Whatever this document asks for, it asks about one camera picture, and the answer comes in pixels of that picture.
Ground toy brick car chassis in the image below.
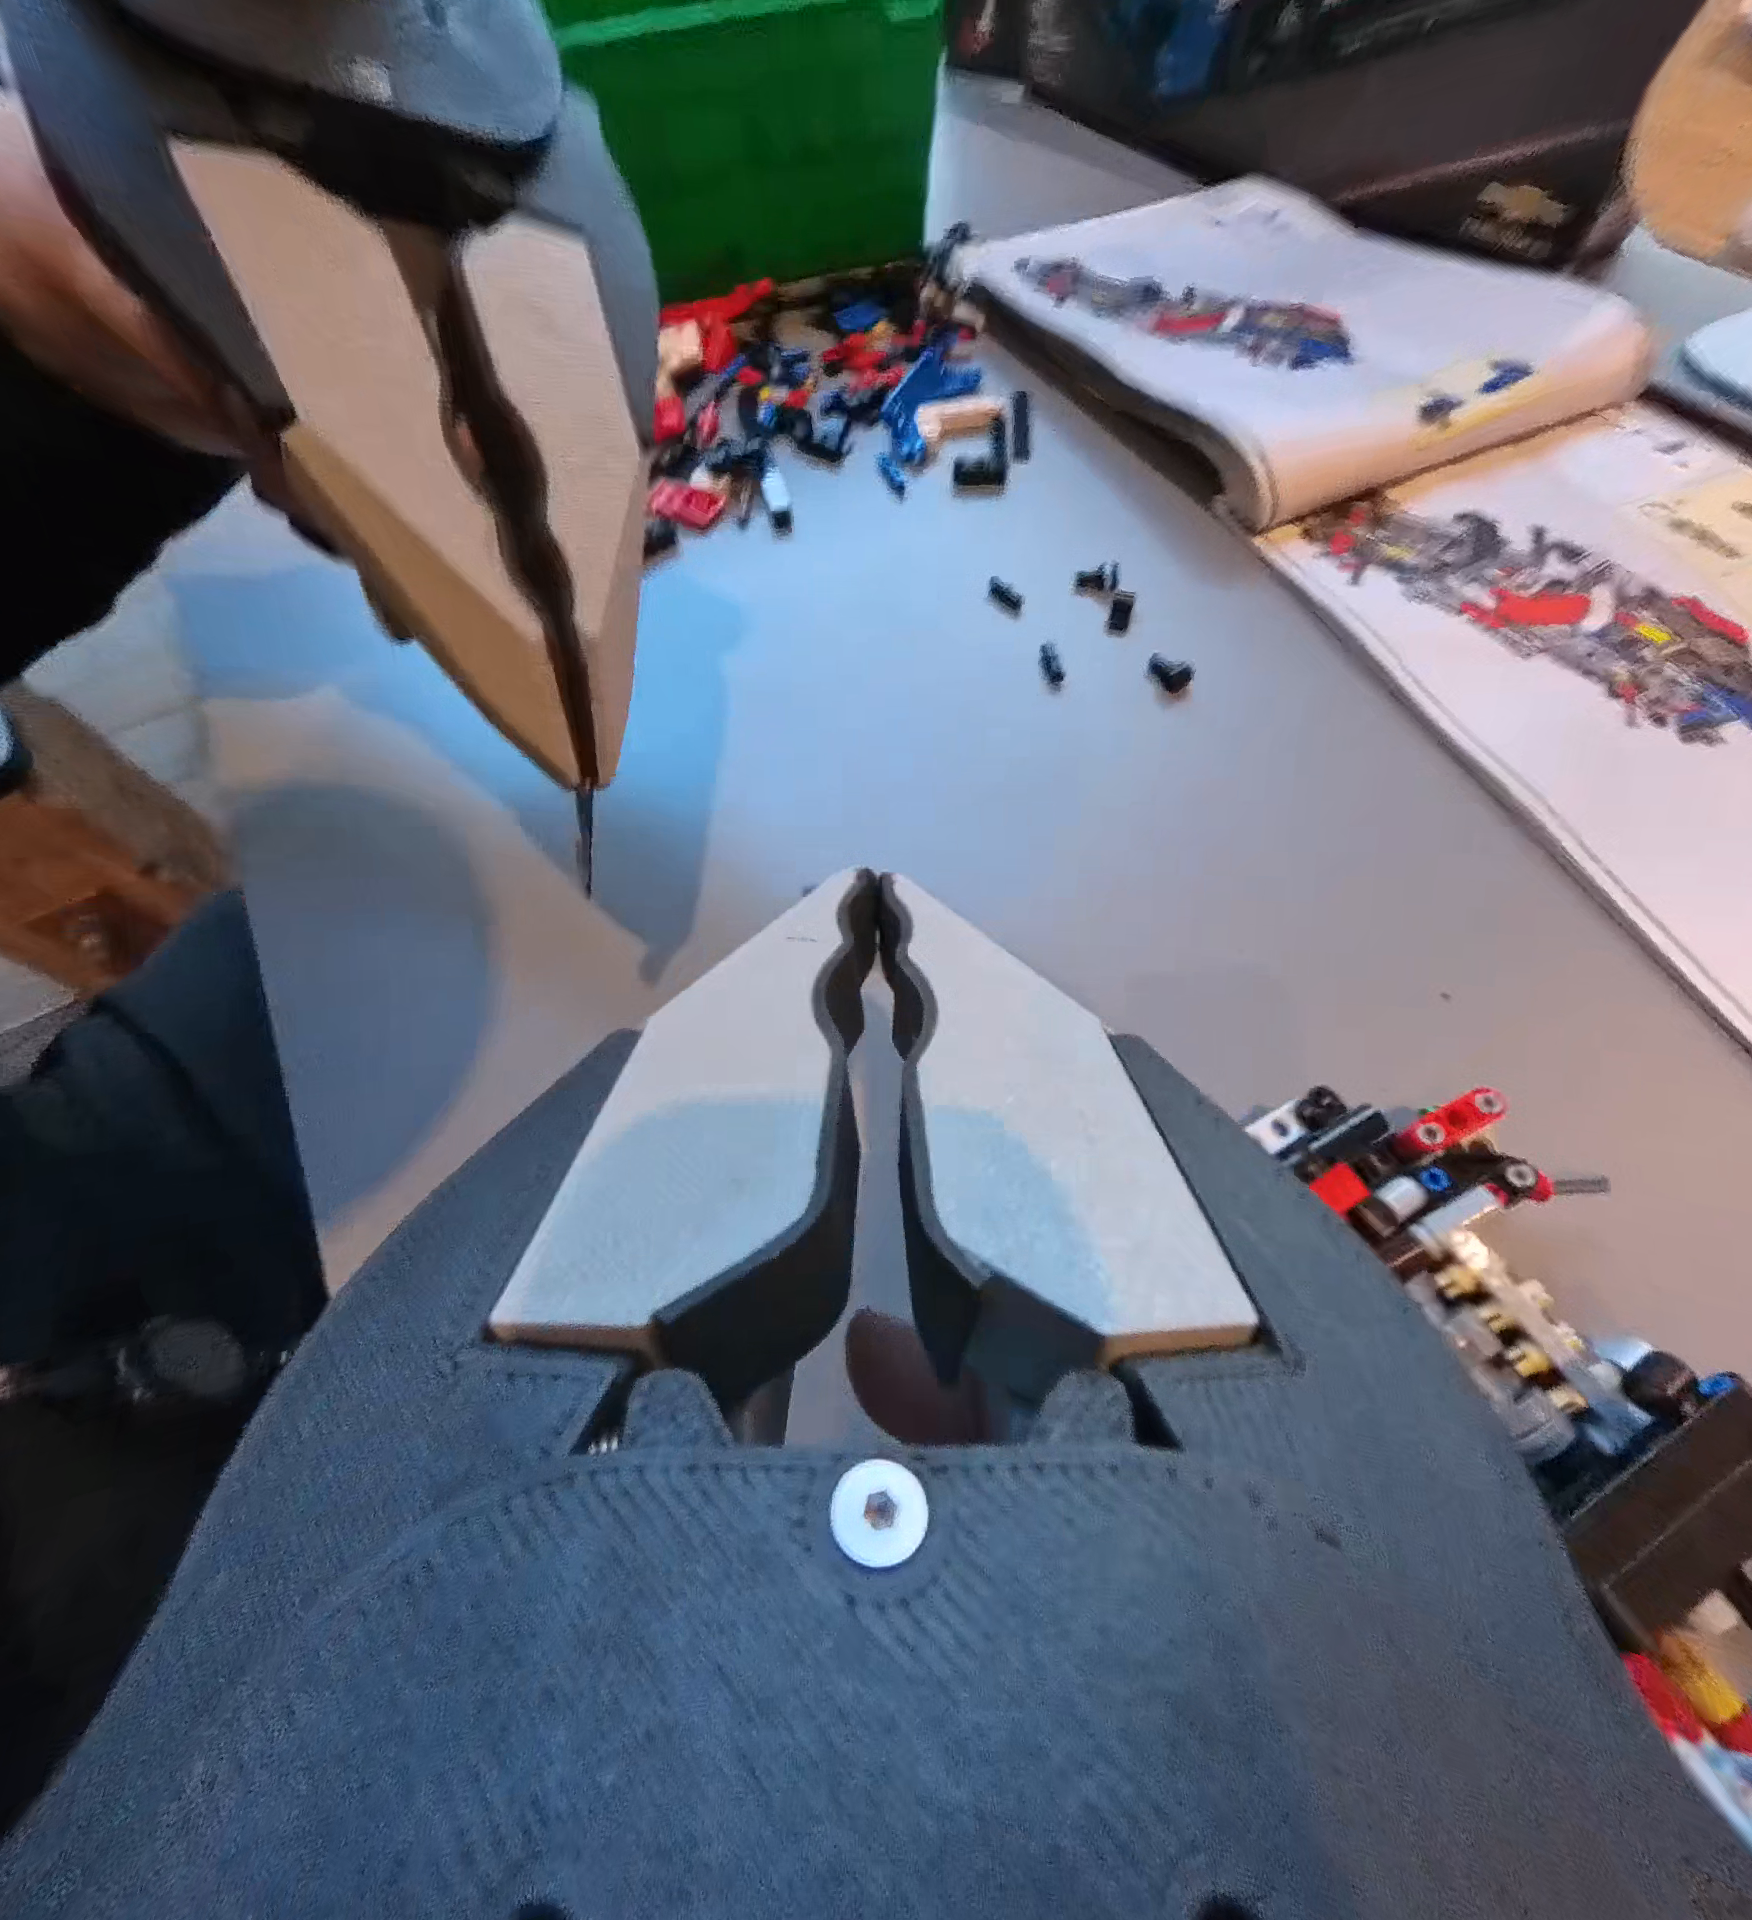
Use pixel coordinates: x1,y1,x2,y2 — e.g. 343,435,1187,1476
1243,1084,1752,1901

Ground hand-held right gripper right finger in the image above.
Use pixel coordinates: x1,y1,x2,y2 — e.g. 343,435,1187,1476
874,869,1260,1374

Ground grey desk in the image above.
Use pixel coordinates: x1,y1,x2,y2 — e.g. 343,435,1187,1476
0,67,1752,1920

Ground open instruction booklet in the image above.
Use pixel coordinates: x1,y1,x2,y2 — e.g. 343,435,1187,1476
951,177,1752,1104

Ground black toy car box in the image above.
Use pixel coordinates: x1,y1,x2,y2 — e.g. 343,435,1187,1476
943,0,1709,273

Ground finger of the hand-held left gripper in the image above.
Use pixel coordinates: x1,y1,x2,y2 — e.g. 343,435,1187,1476
460,209,647,793
166,138,581,785

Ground person's left forearm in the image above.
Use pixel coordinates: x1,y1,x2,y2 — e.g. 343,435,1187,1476
0,255,247,722

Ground person's left hand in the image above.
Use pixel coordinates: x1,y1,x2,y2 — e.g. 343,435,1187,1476
0,103,262,470

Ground green plastic bin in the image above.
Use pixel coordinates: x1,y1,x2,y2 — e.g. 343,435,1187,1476
542,0,945,308

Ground wooden backing board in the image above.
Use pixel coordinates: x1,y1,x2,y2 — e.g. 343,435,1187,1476
1627,0,1752,265

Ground person's dark trousers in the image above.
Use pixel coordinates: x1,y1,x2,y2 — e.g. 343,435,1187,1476
0,886,330,1920

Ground pile of loose toy bricks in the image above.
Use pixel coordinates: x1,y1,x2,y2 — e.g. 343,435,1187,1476
642,226,1034,565

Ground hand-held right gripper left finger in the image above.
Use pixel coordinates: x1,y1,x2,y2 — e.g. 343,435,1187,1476
485,863,881,1374

